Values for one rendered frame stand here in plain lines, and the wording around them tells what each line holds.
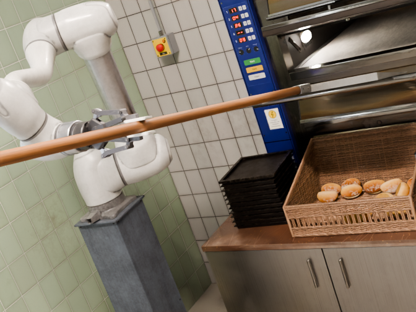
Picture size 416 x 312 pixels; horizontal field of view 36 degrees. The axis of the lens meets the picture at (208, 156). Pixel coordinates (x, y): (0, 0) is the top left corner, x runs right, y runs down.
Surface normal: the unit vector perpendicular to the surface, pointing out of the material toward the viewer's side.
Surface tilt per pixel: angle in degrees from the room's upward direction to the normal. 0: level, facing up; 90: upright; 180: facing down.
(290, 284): 90
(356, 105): 70
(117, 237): 90
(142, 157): 107
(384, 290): 90
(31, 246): 90
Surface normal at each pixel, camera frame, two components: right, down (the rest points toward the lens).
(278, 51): -0.48, 0.42
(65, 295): 0.82, -0.11
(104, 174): 0.15, 0.15
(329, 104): -0.56, 0.08
